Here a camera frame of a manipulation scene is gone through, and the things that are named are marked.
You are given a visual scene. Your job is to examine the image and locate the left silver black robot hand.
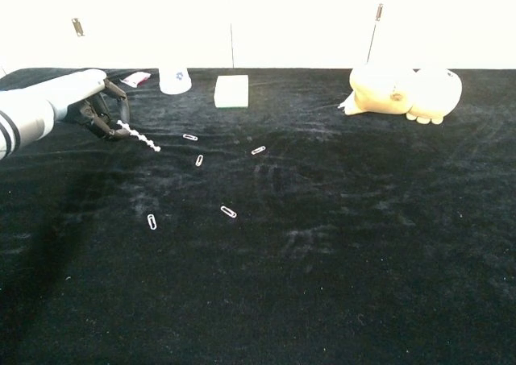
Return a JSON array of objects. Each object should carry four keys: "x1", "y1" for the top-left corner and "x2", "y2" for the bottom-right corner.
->
[{"x1": 35, "y1": 68, "x2": 132, "y2": 143}]

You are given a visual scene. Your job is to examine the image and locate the silver magnetic bead chain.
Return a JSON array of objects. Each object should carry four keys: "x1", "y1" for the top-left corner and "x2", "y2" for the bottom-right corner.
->
[{"x1": 116, "y1": 119, "x2": 162, "y2": 153}]

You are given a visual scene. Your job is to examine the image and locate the red white snack packet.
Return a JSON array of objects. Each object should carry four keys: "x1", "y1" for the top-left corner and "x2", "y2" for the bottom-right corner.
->
[{"x1": 119, "y1": 71, "x2": 151, "y2": 88}]

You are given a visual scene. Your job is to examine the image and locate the white paper cup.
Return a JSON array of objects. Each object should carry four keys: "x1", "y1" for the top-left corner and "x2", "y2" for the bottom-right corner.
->
[{"x1": 158, "y1": 67, "x2": 192, "y2": 96}]

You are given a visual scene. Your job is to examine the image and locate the white sponge green base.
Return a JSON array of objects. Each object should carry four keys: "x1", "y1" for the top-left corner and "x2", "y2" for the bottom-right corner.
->
[{"x1": 214, "y1": 74, "x2": 249, "y2": 109}]

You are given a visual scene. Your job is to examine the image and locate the black velvet tablecloth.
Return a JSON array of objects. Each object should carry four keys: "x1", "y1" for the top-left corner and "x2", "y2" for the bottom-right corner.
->
[{"x1": 0, "y1": 67, "x2": 516, "y2": 365}]

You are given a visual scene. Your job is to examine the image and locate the cream plush toy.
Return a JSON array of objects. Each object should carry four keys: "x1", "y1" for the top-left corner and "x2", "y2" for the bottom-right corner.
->
[{"x1": 337, "y1": 63, "x2": 463, "y2": 125}]

